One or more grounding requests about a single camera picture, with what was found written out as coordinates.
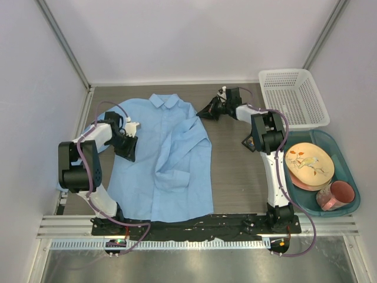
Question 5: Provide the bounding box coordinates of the pink ceramic mug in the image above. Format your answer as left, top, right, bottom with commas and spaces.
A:
316, 180, 356, 211

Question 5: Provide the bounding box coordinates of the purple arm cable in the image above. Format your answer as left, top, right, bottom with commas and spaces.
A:
77, 101, 151, 257
237, 87, 318, 259

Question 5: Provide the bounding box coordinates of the pink plate under cream plate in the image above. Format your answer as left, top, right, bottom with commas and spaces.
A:
289, 172, 323, 191

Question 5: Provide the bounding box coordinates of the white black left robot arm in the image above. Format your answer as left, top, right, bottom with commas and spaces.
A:
58, 111, 140, 235

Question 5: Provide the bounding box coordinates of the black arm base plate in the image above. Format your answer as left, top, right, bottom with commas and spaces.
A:
90, 213, 302, 242

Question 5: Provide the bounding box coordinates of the cream bird pattern plate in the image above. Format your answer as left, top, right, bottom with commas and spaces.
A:
285, 142, 335, 186

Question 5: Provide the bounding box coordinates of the black brooch box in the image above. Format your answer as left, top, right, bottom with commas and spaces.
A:
242, 134, 256, 152

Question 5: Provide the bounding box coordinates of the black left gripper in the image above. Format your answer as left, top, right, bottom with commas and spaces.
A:
107, 133, 138, 162

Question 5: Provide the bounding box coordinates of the teal plastic tray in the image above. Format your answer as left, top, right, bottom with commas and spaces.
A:
284, 130, 361, 217

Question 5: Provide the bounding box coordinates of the light blue button shirt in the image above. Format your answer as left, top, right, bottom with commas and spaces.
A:
82, 94, 214, 223

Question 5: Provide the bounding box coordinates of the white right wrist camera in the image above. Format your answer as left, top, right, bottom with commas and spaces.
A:
217, 86, 227, 103

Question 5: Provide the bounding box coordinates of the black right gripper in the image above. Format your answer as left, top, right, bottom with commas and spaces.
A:
197, 97, 230, 121

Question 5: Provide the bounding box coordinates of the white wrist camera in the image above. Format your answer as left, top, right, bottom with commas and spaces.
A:
217, 86, 227, 103
124, 117, 141, 138

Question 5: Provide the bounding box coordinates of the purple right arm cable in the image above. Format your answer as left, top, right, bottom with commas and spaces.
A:
237, 87, 318, 259

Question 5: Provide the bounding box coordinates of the white plastic mesh basket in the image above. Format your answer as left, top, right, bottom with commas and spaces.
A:
259, 68, 330, 131

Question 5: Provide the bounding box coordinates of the white slotted cable duct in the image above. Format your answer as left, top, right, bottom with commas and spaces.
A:
50, 238, 270, 251

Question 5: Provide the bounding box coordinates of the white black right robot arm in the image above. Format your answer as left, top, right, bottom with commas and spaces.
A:
197, 87, 294, 233

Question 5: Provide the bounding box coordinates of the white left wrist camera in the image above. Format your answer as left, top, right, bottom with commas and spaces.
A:
124, 117, 141, 138

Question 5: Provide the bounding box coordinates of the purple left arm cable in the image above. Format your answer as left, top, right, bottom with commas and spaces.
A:
77, 101, 151, 257

